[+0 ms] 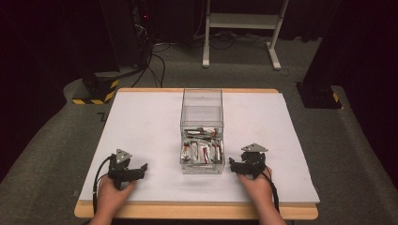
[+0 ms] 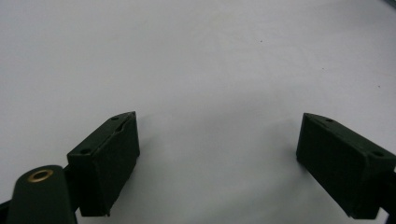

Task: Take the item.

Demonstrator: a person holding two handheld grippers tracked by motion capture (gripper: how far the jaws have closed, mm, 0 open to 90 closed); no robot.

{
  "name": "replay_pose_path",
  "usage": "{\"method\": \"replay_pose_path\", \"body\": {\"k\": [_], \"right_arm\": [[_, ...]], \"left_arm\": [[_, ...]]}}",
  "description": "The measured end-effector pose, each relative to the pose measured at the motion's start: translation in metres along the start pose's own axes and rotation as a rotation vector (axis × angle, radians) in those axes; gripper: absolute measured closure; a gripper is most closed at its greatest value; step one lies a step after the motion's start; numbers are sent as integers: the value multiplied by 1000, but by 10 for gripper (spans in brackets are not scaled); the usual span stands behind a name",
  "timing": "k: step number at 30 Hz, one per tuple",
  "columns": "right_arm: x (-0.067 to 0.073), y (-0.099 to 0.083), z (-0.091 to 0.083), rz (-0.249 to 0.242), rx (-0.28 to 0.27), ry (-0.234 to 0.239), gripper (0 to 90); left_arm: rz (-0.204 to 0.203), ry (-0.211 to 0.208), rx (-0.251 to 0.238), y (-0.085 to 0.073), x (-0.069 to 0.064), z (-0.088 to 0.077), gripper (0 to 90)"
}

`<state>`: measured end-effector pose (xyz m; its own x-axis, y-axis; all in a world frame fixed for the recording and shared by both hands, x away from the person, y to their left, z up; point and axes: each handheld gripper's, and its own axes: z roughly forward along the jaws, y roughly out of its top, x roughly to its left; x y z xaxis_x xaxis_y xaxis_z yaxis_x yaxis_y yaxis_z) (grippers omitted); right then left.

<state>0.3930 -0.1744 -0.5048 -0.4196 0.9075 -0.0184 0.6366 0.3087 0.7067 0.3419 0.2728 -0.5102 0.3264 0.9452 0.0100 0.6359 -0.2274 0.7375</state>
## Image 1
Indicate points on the dark equipment rack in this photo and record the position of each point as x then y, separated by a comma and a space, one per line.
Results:
134, 31

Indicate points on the batteries in box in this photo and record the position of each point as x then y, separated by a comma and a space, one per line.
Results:
202, 150

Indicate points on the black yellow striped stand base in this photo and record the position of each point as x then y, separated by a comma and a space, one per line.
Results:
97, 93

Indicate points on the person's left hand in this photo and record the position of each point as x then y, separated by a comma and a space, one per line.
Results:
114, 195

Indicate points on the wooden table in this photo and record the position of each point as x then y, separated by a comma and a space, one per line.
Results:
187, 212

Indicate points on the white metal stand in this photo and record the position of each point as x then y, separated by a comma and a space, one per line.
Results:
242, 21

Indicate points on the clear plastic drawer case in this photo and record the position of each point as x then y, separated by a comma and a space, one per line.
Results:
202, 100

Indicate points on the white table mat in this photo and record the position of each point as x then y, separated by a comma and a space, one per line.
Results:
147, 131

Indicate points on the clear plastic drawer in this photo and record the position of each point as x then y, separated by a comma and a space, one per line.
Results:
202, 168

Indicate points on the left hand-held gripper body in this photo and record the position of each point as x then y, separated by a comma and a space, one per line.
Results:
118, 170

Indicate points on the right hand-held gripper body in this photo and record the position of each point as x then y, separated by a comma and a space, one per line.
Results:
255, 159

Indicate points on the person's right hand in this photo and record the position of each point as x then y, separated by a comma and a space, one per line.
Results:
256, 189

